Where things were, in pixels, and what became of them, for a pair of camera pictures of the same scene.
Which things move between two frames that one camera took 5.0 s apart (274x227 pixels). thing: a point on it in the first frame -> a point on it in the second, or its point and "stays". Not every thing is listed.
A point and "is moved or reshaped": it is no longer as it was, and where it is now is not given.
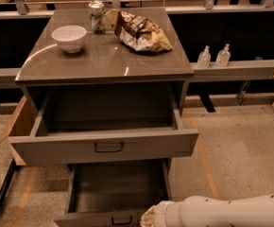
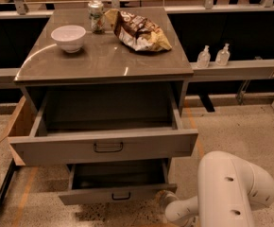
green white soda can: (97, 16) stays
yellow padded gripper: (161, 212) -> (167, 198)
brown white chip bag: (134, 32) stays
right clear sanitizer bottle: (223, 56) stays
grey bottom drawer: (112, 194) is moved or reshaped
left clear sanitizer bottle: (204, 59) stays
